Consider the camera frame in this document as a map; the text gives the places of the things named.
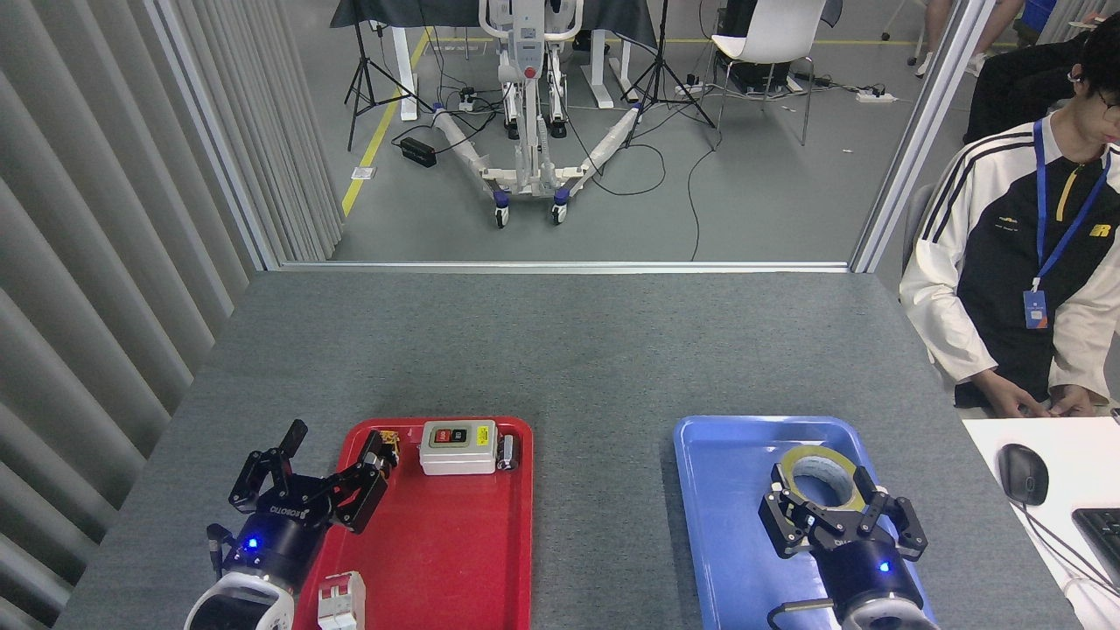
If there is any black floor cable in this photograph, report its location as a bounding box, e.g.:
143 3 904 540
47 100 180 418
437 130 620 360
685 122 725 262

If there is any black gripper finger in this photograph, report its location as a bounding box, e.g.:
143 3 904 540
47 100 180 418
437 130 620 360
853 466 929 562
229 419 309 514
322 451 392 535
758 459 825 559

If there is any red plastic tray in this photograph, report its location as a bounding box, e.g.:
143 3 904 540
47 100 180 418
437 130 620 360
293 416 533 630

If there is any person standing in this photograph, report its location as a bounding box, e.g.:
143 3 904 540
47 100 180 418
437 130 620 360
914 0 1025 78

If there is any person's left hand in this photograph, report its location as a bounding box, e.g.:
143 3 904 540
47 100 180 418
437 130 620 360
1050 385 1095 418

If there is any silver post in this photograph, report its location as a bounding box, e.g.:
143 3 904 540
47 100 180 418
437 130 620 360
144 0 281 272
849 0 998 274

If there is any blue plastic tray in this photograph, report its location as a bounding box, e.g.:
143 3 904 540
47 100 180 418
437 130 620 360
672 415 942 630

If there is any yellow tape roll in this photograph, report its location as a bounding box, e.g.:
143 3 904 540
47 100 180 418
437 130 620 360
777 444 869 515

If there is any black computer mouse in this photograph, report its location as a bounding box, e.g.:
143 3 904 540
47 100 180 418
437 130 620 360
999 444 1049 507

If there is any person's right hand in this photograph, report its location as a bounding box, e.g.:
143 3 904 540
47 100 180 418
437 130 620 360
996 383 1051 419

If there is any white red circuit breaker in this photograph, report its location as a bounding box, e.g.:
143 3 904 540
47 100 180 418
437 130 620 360
317 571 367 630

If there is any white desk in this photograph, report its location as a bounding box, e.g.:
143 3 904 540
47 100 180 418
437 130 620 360
962 417 1120 630

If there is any white chair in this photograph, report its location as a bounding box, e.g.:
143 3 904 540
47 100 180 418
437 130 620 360
709 0 828 147

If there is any grey push button switch box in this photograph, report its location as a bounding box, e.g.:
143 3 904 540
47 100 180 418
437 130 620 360
418 420 498 475

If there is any black mouse cable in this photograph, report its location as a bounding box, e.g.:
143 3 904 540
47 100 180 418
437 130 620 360
1018 500 1120 600

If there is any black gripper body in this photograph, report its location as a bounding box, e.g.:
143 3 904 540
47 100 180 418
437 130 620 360
809 532 908 606
219 499 330 584

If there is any black tripod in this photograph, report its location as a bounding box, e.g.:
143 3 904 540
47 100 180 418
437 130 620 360
344 0 434 151
623 0 717 150

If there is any black keyboard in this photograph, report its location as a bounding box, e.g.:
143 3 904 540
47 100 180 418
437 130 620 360
1072 507 1120 585

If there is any blue lanyard with badge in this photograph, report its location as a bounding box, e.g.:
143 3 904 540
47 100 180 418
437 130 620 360
1022 118 1112 332

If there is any silver frame rail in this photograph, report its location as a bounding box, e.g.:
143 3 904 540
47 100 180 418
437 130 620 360
278 260 851 274

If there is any white stand on wheels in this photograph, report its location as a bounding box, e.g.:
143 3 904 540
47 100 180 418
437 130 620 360
431 0 647 230

